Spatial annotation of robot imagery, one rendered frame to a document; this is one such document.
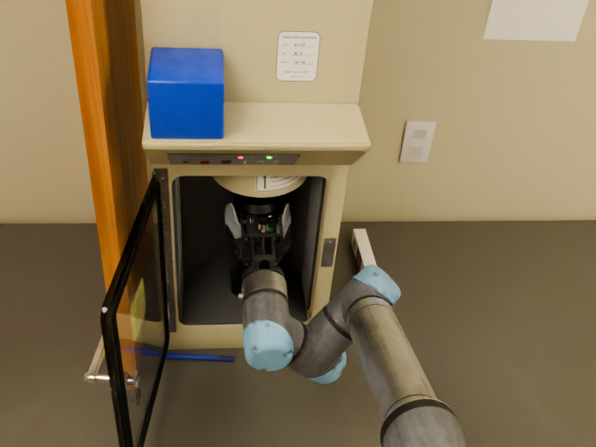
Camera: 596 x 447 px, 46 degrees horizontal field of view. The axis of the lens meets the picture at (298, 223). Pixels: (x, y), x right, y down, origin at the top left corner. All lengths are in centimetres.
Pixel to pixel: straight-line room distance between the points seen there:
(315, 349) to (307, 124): 36
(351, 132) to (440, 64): 62
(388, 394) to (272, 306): 28
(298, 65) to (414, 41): 55
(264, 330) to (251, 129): 30
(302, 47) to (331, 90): 8
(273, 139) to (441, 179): 86
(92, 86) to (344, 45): 36
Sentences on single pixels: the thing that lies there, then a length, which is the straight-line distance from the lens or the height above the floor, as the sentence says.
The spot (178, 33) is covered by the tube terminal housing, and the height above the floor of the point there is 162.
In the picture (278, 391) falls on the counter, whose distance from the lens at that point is 139.
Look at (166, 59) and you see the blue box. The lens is 100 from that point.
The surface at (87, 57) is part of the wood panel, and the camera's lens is 96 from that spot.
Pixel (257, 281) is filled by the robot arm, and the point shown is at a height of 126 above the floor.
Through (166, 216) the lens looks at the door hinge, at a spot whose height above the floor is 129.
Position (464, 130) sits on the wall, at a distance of 172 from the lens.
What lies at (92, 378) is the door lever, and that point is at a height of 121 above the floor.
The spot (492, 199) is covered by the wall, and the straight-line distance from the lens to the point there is 188.
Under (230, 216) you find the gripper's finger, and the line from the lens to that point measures 129.
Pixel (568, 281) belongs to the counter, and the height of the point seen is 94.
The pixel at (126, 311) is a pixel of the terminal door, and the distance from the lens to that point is 102.
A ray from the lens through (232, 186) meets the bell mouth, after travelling 121.
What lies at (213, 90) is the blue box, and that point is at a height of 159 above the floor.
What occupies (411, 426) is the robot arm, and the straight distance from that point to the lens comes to 84.
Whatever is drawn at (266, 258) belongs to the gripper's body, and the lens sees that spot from 115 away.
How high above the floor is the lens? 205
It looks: 40 degrees down
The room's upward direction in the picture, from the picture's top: 6 degrees clockwise
